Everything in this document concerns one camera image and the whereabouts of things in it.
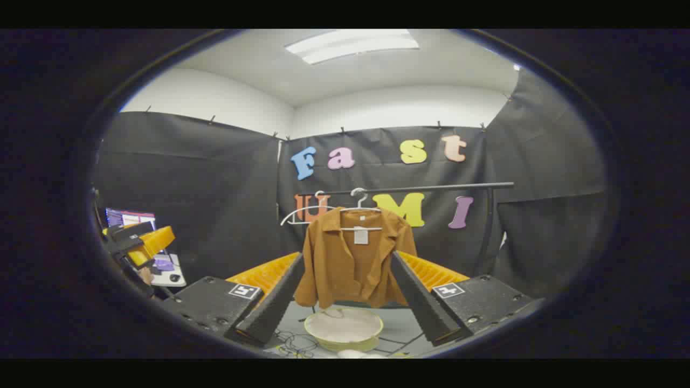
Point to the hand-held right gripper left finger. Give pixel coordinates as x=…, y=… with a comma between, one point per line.
x=272, y=307

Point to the black backdrop cloth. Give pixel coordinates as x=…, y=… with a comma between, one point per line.
x=215, y=188

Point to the white clothes hanger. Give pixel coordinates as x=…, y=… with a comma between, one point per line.
x=359, y=202
x=319, y=200

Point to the computer monitor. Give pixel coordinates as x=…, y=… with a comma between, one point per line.
x=129, y=216

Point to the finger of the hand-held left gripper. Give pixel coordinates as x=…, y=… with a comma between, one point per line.
x=156, y=241

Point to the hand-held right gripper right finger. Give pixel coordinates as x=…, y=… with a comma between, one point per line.
x=423, y=302

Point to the purple notepad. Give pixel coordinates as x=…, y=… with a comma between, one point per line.
x=163, y=264

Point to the white cloth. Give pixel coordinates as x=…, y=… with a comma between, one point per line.
x=358, y=354

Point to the ceiling light panel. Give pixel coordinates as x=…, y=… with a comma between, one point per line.
x=350, y=46

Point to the brown shirt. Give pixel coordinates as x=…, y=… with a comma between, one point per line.
x=334, y=264

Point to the white laundry hamper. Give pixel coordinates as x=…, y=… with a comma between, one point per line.
x=345, y=326

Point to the white desk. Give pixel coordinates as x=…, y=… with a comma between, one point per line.
x=161, y=279

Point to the black clothes rack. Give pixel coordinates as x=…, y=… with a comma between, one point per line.
x=442, y=188

